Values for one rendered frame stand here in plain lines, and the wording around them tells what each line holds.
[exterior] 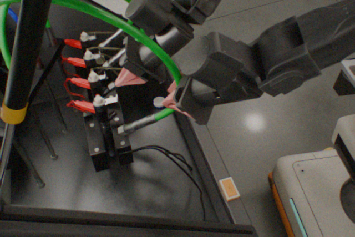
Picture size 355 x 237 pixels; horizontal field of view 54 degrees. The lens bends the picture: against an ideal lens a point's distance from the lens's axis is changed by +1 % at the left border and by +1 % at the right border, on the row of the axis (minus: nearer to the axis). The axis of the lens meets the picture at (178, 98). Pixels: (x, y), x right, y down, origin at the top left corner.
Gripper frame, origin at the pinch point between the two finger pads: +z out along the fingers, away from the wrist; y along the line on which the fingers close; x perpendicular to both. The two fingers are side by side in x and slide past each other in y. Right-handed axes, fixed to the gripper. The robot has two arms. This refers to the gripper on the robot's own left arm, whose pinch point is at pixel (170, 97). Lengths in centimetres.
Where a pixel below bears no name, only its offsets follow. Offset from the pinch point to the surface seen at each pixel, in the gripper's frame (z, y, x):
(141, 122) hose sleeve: 7.4, 4.2, 0.8
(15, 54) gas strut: -23.8, 18.7, -27.5
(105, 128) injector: 26.0, 3.1, 2.3
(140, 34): -7.7, -1.0, -13.9
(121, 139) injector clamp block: 25.9, 3.3, 7.4
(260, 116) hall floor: 83, -77, 115
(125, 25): -7.4, -0.8, -16.4
